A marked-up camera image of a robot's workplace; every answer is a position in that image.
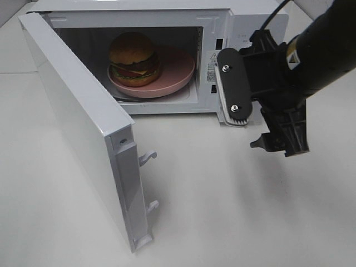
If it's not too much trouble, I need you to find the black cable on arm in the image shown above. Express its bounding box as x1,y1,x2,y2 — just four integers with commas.
260,0,291,31

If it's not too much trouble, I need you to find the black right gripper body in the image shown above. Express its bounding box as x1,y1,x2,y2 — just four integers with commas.
239,42,305,111

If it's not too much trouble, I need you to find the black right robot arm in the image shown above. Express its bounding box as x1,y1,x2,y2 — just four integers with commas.
240,1,355,156

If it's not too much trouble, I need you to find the white microwave oven body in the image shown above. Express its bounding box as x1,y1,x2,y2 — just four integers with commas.
26,1,278,121

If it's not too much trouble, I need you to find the white microwave door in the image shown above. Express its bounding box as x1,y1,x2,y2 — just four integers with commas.
19,13,159,252

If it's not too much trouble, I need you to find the toy hamburger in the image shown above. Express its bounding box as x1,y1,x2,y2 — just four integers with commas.
108,32,161,87

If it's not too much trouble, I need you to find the pink round plate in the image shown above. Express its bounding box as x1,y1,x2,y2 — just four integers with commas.
107,46,195,98

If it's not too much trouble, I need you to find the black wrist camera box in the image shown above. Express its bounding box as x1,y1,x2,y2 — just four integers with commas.
215,48,253,127

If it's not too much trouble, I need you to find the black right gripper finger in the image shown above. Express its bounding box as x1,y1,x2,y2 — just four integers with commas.
249,29,278,50
250,107,309,157

